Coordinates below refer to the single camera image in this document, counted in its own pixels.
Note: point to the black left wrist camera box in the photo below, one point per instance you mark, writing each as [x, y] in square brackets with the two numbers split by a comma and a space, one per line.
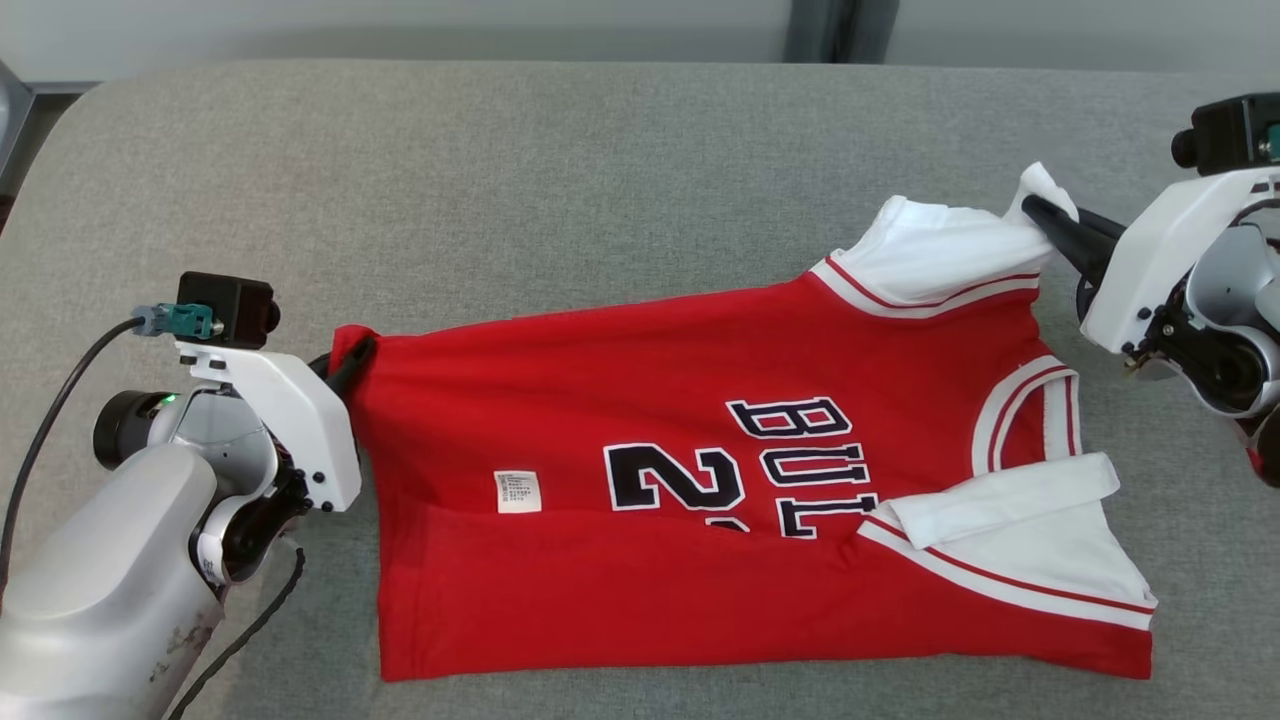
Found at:
[225, 310]

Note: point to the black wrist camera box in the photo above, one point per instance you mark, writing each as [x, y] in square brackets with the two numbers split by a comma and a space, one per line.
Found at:
[225, 310]
[1225, 135]

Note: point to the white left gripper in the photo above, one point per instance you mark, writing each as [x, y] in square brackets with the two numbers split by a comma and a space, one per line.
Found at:
[310, 420]

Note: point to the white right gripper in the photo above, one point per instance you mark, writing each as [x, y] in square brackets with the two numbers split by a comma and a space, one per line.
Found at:
[1140, 270]

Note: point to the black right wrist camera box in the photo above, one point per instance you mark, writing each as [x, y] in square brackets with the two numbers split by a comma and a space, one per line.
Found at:
[1225, 135]

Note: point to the grey partition leg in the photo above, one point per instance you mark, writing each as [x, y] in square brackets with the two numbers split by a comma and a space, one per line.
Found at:
[10, 100]

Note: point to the grey wall post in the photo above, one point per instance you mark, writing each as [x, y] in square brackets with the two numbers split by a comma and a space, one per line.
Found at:
[815, 30]

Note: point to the red Bulls 23 jersey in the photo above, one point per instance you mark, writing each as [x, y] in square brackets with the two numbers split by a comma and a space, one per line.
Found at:
[600, 590]

